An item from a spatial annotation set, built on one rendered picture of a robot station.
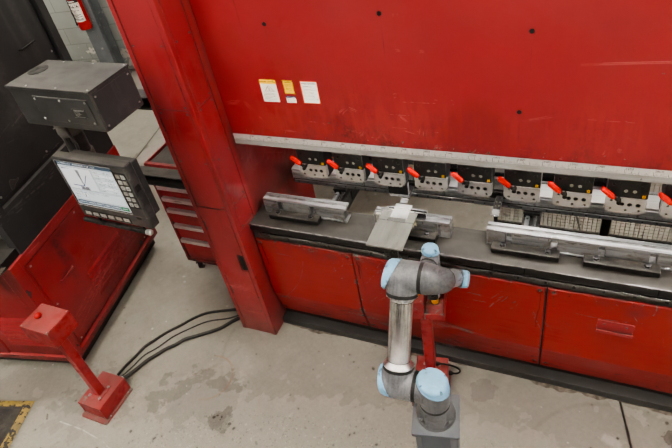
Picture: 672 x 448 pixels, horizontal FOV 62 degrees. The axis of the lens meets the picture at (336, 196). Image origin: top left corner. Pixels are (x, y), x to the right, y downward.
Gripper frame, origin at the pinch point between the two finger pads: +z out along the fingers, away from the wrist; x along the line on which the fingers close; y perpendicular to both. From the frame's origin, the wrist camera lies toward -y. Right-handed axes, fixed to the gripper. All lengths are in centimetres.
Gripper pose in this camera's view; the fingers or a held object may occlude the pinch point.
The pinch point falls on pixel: (434, 299)
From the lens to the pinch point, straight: 271.2
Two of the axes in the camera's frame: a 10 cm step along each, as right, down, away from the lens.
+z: 1.8, 7.2, 6.7
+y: 2.0, -7.0, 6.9
